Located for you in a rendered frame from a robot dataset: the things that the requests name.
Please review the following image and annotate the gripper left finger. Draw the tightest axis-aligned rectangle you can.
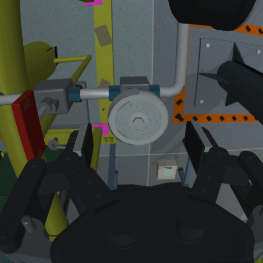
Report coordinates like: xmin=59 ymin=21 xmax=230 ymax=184
xmin=0 ymin=123 xmax=119 ymax=254

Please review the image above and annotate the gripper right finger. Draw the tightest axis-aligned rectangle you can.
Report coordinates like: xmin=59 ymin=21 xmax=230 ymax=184
xmin=182 ymin=120 xmax=263 ymax=219

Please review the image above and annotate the olive yellow rack bar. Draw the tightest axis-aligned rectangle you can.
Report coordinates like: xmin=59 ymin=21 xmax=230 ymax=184
xmin=90 ymin=126 xmax=103 ymax=172

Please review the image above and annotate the grey small cock pin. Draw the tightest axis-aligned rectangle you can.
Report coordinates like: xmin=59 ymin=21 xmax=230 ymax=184
xmin=47 ymin=137 xmax=67 ymax=151

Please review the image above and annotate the grey ball valve body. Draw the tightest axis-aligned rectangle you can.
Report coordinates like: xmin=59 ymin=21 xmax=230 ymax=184
xmin=32 ymin=78 xmax=74 ymax=120

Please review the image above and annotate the grey valve block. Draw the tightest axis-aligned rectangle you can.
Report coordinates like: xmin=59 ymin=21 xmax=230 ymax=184
xmin=119 ymin=76 xmax=150 ymax=93

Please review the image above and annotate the olive yellow lever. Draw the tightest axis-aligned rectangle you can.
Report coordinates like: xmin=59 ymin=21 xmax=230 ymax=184
xmin=53 ymin=54 xmax=92 ymax=87

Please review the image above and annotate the olive yellow valve bonnet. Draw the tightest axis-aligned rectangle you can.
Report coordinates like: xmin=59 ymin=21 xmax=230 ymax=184
xmin=23 ymin=41 xmax=59 ymax=89

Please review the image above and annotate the grey short peg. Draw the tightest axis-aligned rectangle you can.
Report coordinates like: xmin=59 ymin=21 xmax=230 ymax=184
xmin=21 ymin=215 xmax=37 ymax=234

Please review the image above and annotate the beige small box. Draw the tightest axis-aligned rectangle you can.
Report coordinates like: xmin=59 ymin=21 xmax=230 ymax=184
xmin=156 ymin=159 xmax=178 ymax=180

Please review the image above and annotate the teal pipe collar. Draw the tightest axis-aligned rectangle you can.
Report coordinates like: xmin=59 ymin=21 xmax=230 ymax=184
xmin=68 ymin=86 xmax=82 ymax=103
xmin=108 ymin=84 xmax=161 ymax=102

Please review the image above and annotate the grey ribbed handwheel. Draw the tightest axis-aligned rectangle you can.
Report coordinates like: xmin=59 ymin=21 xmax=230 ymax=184
xmin=107 ymin=88 xmax=169 ymax=146

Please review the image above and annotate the grey bent pipe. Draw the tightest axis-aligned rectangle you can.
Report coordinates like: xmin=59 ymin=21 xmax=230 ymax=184
xmin=0 ymin=22 xmax=190 ymax=107

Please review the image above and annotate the dark green box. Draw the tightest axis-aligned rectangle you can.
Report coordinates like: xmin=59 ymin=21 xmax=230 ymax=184
xmin=0 ymin=151 xmax=20 ymax=214

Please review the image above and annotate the olive yellow vertical pipe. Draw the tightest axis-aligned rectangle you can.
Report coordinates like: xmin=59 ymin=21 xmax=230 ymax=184
xmin=0 ymin=0 xmax=69 ymax=242

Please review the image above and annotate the blue frame leg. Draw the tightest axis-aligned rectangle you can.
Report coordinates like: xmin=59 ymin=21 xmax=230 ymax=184
xmin=107 ymin=143 xmax=118 ymax=191
xmin=178 ymin=157 xmax=194 ymax=188

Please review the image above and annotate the red valve handle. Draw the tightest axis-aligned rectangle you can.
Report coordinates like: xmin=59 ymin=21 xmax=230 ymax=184
xmin=11 ymin=90 xmax=46 ymax=163

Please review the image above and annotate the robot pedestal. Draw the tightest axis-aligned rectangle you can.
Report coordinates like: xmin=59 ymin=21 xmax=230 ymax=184
xmin=194 ymin=38 xmax=263 ymax=126

